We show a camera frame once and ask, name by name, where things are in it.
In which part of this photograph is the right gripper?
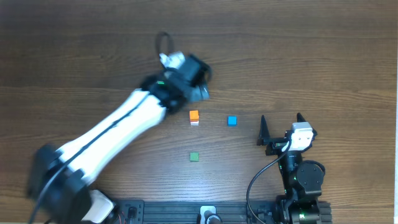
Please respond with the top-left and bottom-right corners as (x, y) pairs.
(257, 112), (318, 156)

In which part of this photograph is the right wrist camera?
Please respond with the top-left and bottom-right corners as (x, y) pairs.
(290, 121), (314, 152)

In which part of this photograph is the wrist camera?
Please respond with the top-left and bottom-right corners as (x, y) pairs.
(159, 50), (187, 70)
(290, 121), (314, 152)

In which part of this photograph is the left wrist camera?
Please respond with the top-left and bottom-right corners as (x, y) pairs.
(159, 50), (187, 70)

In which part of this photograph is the mounting rail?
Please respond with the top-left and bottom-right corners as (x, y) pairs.
(113, 198), (333, 224)

